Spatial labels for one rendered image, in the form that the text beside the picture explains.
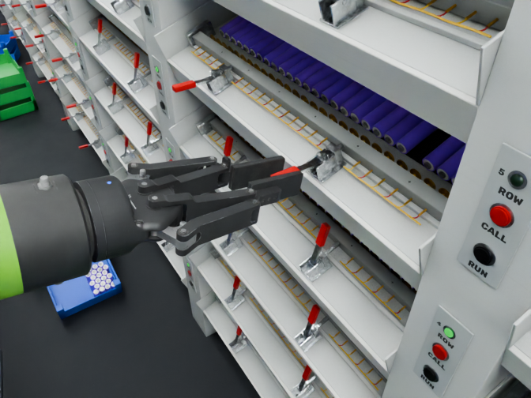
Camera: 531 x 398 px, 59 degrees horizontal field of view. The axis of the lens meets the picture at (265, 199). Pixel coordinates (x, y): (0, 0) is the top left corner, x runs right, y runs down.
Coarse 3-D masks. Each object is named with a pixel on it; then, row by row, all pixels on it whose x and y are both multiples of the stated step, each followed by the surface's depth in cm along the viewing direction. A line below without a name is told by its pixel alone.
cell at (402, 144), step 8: (424, 120) 56; (416, 128) 55; (424, 128) 55; (432, 128) 55; (408, 136) 55; (416, 136) 55; (424, 136) 55; (400, 144) 55; (408, 144) 54; (416, 144) 55
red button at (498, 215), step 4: (492, 208) 35; (496, 208) 35; (500, 208) 35; (504, 208) 34; (492, 212) 35; (496, 212) 35; (500, 212) 35; (504, 212) 34; (508, 212) 34; (492, 216) 35; (496, 216) 35; (500, 216) 35; (504, 216) 34; (508, 216) 34; (492, 220) 36; (496, 220) 35; (500, 220) 35; (504, 220) 35; (508, 220) 34; (500, 224) 35; (504, 224) 35
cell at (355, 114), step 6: (372, 96) 60; (378, 96) 60; (366, 102) 60; (372, 102) 60; (378, 102) 60; (360, 108) 60; (366, 108) 60; (372, 108) 60; (354, 114) 60; (360, 114) 59; (366, 114) 60; (354, 120) 60; (360, 120) 60
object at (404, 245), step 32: (160, 32) 81; (192, 32) 82; (192, 64) 81; (224, 96) 73; (256, 96) 70; (256, 128) 66; (288, 128) 64; (288, 160) 60; (320, 192) 57; (352, 192) 54; (384, 192) 53; (352, 224) 54; (384, 224) 51; (416, 224) 49; (384, 256) 52; (416, 256) 47; (416, 288) 49
